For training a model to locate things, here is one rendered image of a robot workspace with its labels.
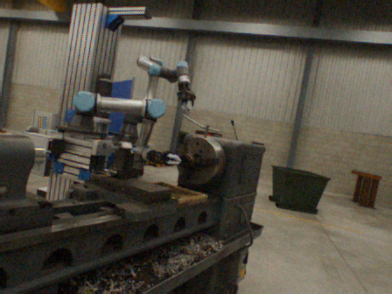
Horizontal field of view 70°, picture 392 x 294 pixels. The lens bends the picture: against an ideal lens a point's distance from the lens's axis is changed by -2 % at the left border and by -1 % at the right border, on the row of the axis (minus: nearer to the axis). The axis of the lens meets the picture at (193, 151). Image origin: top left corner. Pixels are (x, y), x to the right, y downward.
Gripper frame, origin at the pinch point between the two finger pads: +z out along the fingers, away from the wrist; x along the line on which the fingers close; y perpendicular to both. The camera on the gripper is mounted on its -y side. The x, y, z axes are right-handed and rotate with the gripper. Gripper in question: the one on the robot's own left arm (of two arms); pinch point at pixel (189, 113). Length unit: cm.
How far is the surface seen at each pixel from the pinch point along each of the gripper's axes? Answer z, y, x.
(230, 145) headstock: 24.5, -16.3, 18.8
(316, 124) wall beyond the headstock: -137, -1025, -58
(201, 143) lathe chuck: 21.5, -0.4, 6.1
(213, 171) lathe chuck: 41.1, -0.4, 12.2
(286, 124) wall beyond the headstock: -156, -988, -161
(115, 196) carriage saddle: 49, 65, -5
